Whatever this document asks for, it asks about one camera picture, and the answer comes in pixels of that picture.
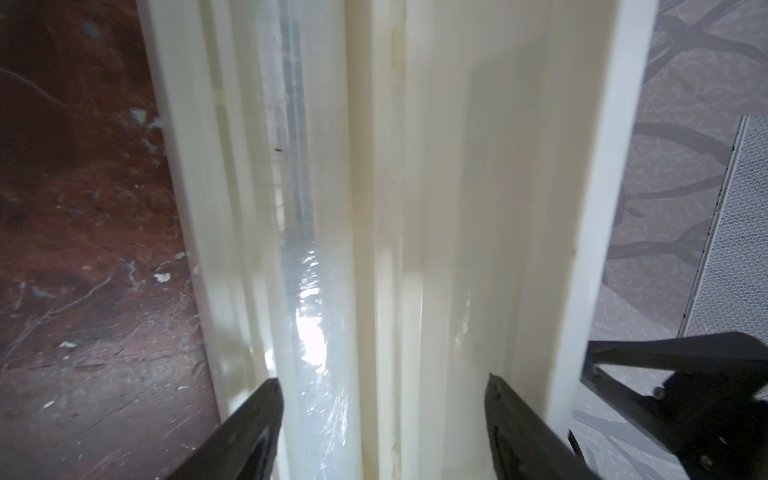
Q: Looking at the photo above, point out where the cream dispenser lid yellow label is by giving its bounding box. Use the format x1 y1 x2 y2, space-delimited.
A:
344 1 657 479

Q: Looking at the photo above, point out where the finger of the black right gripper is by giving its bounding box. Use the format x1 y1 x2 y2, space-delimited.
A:
581 332 767 479

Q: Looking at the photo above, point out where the cream dispenser base tray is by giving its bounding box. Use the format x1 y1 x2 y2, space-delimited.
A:
138 1 376 479

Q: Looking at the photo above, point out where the clear plastic wrap roll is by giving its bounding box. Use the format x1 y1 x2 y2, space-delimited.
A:
258 1 363 479

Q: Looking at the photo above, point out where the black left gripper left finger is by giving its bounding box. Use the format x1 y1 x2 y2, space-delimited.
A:
167 378 284 480

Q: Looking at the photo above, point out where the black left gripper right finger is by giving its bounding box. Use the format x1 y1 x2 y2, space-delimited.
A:
484 374 598 480

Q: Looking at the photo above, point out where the white wire mesh basket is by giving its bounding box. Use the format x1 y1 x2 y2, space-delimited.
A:
678 115 767 342

